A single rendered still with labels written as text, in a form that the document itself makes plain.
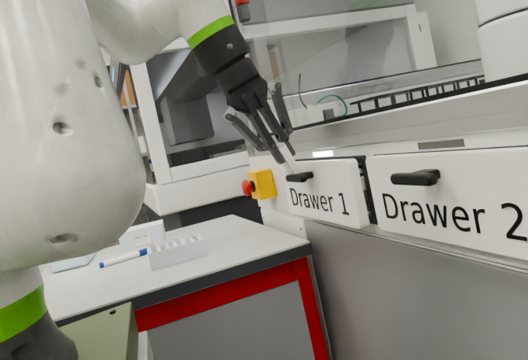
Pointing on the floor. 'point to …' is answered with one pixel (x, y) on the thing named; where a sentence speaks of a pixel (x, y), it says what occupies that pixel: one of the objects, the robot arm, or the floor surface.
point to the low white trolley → (206, 295)
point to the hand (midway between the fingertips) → (287, 159)
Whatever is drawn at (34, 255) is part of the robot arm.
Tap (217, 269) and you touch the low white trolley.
